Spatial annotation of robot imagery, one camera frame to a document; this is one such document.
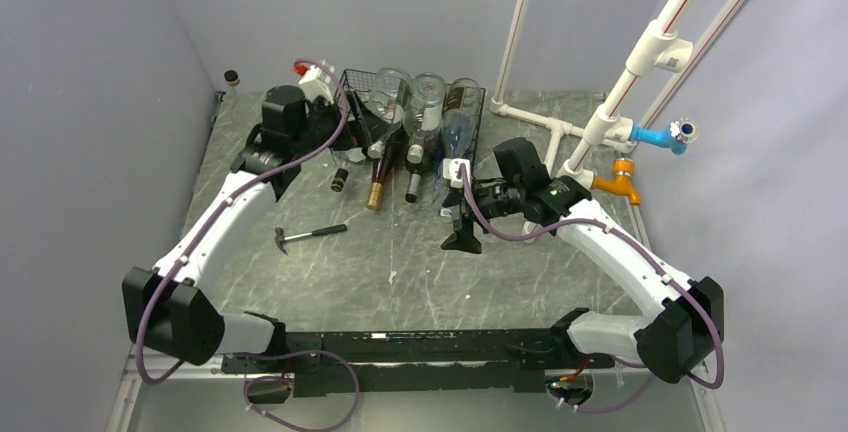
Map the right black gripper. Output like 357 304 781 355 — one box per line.
441 176 524 254

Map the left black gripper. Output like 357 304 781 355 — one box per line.
292 89 393 157

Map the clear bottle blue medallion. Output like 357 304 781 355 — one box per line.
219 69 241 125

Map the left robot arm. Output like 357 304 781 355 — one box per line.
122 85 361 372

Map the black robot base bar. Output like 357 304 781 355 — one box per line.
221 328 613 398

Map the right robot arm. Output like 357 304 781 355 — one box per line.
441 137 726 389

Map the lower bottle black gold cap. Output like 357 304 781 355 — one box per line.
330 167 349 193

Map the clear bottle silver cap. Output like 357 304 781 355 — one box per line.
366 67 412 159

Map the lower bottle silver cap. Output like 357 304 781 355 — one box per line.
405 173 422 203

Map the dark wine bottle gold cap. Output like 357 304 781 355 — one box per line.
366 127 407 211

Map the clear bottle dark neck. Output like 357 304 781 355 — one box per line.
403 72 448 165

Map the blue tinted clear bottle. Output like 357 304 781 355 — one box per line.
433 78 484 219

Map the small black hammer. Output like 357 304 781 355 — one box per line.
274 224 348 255

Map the orange faucet tap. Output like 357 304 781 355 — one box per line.
591 158 642 207

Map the blue faucet tap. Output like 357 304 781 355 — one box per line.
628 118 699 155

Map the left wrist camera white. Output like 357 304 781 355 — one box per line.
293 62 337 104

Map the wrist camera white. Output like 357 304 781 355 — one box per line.
293 62 337 104
441 158 473 191

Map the black wire wine rack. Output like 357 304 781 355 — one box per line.
330 73 478 177

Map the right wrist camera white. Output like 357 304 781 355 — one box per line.
441 158 473 191

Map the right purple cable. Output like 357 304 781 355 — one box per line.
458 163 727 416

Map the purple cable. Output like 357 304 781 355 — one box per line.
134 59 362 432
458 163 727 416

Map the white pvc pipe frame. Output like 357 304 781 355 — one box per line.
490 0 783 245

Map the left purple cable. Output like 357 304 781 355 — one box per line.
134 59 362 432

